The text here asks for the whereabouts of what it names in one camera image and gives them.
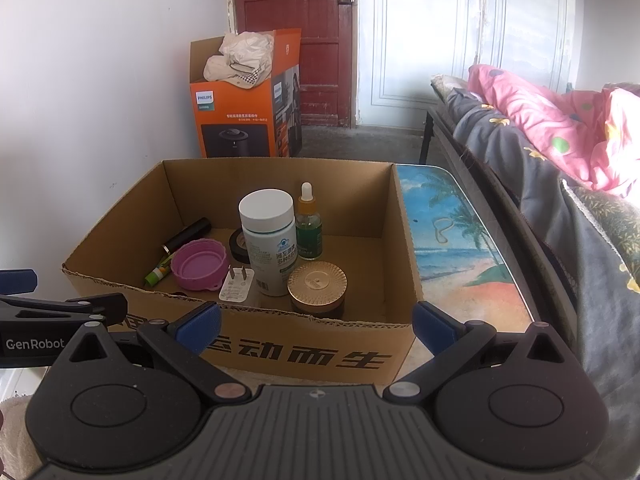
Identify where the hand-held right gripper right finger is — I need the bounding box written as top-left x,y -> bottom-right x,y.
382,301 -> 576,403

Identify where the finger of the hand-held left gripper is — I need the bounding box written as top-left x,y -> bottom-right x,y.
0,292 -> 129,333
0,269 -> 39,294

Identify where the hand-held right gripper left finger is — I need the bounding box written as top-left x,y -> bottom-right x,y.
65,301 -> 253,403

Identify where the white charger plug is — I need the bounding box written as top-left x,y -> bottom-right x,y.
218,265 -> 256,306

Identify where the purple plastic lid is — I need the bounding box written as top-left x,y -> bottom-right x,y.
170,238 -> 228,292

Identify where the green lip balm stick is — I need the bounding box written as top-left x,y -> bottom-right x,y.
144,255 -> 176,288

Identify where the black tape roll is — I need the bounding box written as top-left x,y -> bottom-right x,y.
228,227 -> 251,264

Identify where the white pill bottle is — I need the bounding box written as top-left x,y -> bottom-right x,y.
238,188 -> 299,297

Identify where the gold lid jar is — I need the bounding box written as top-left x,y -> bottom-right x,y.
286,261 -> 347,321

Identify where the brown cardboard box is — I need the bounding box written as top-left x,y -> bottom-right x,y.
61,158 -> 425,386

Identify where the green label dropper bottle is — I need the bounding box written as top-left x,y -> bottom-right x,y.
295,181 -> 324,261

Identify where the cream fluffy cloth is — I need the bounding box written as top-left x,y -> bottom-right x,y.
0,397 -> 43,471

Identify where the black tube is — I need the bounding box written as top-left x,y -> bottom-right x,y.
161,216 -> 212,253

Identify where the tan rubber band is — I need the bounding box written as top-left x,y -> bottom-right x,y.
431,216 -> 454,244

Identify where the olive floral cloth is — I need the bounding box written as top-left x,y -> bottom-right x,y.
560,180 -> 640,291

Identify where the grey printed bedsheet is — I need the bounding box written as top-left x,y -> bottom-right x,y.
432,74 -> 640,461

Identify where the orange appliance box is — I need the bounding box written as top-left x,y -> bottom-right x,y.
189,27 -> 303,159

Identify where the pink dotted blanket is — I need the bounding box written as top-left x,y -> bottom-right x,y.
467,64 -> 640,198

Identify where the cream cloth hat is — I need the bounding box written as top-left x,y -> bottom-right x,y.
202,31 -> 276,90

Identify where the red wooden door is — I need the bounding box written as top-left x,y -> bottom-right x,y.
232,0 -> 357,128

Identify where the white panelled door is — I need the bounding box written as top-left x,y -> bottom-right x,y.
352,0 -> 581,133

